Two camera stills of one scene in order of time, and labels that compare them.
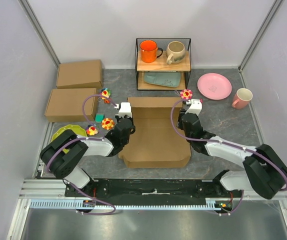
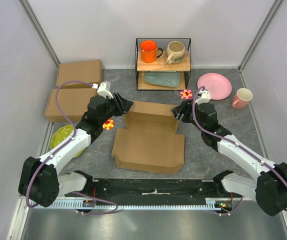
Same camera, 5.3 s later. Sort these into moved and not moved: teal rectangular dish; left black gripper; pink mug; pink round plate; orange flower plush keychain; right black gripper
Moved: left black gripper; right black gripper
Not moved: pink mug; teal rectangular dish; orange flower plush keychain; pink round plate
